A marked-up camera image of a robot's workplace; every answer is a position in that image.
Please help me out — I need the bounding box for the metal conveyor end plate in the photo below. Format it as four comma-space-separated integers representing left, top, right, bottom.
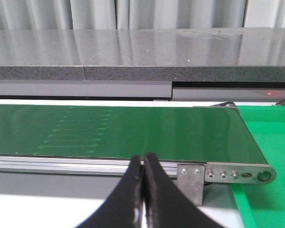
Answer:
205, 162, 276, 185

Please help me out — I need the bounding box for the green plastic tray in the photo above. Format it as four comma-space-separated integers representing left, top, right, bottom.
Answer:
232, 106, 285, 228

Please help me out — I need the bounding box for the aluminium conveyor side rail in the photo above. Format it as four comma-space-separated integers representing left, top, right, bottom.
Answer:
0, 154, 207, 178

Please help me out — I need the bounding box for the grey cabinet front panel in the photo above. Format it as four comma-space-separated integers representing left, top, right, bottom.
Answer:
0, 80, 285, 102

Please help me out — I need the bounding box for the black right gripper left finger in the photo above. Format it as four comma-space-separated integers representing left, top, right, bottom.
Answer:
78, 155, 143, 228

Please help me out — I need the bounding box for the green conveyor belt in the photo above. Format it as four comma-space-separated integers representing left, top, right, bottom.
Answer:
0, 104, 266, 164

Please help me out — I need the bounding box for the grey stone countertop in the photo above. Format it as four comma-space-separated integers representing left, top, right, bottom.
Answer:
0, 28, 285, 83

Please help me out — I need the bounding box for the white pleated curtain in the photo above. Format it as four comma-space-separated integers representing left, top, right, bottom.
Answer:
0, 0, 285, 30

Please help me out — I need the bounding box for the metal conveyor mounting bracket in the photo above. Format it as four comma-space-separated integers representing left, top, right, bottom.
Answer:
177, 163, 205, 206

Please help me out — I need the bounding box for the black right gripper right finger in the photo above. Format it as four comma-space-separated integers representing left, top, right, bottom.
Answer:
143, 152, 222, 228

